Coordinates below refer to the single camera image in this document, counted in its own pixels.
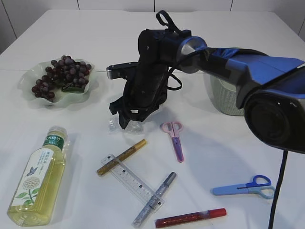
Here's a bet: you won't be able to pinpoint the gold glitter marker pen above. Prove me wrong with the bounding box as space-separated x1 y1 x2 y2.
96 139 147 177

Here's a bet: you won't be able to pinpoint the blue scissors with sheath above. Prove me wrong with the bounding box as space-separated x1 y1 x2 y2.
212 175 275 199

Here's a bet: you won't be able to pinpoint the green wavy glass plate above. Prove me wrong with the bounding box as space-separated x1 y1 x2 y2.
17 55 97 107

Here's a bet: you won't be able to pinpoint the black blue right robot arm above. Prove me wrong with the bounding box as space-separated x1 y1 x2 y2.
107 29 305 153

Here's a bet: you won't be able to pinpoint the yellow tea drink bottle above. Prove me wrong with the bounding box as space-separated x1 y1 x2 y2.
7 126 67 227

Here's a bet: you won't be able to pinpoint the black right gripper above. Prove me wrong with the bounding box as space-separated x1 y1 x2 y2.
109 29 191 130

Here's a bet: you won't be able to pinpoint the clear plastic sheet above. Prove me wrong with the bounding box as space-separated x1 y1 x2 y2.
108 116 144 135

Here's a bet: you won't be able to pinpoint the light green woven plastic basket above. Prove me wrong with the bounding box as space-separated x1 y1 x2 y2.
208 75 244 116

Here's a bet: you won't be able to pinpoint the pink scissors with purple sheath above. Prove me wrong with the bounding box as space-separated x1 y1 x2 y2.
161 122 184 163

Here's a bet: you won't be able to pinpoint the silver glitter marker pen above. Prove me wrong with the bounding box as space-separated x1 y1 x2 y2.
132 172 177 229

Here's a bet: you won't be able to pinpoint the clear plastic ruler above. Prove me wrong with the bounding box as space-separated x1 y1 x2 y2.
101 154 164 212

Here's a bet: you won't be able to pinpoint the purple artificial grape bunch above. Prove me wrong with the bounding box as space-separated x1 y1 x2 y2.
31 55 93 102

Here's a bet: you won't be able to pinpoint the red glitter marker pen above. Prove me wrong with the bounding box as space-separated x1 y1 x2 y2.
155 208 227 229

